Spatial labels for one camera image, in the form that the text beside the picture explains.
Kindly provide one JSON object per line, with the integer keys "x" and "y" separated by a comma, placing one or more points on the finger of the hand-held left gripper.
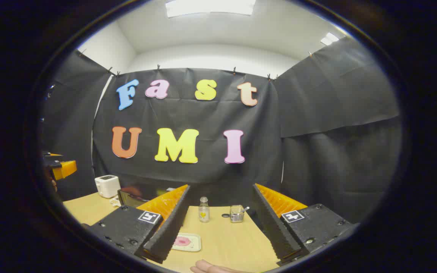
{"x": 65, "y": 169}

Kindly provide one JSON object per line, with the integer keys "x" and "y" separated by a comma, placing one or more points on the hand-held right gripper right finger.
{"x": 273, "y": 227}

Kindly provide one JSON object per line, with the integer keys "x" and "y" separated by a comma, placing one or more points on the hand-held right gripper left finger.
{"x": 173, "y": 227}

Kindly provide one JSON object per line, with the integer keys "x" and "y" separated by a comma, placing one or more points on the pink food slice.
{"x": 182, "y": 241}

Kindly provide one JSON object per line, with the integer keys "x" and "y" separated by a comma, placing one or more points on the white food tray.
{"x": 194, "y": 245}

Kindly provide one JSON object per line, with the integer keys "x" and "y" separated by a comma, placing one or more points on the black electric oven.
{"x": 133, "y": 198}

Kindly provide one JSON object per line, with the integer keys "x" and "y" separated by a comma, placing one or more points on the clear bottle with yellow label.
{"x": 203, "y": 211}

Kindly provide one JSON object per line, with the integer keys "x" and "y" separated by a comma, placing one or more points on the white toaster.
{"x": 107, "y": 185}

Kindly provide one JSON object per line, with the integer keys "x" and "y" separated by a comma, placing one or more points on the white divided snack dish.
{"x": 115, "y": 201}

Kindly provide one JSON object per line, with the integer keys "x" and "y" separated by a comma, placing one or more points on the small ceiling light panel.
{"x": 329, "y": 38}

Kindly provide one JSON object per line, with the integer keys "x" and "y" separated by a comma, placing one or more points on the large ceiling light panel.
{"x": 211, "y": 7}

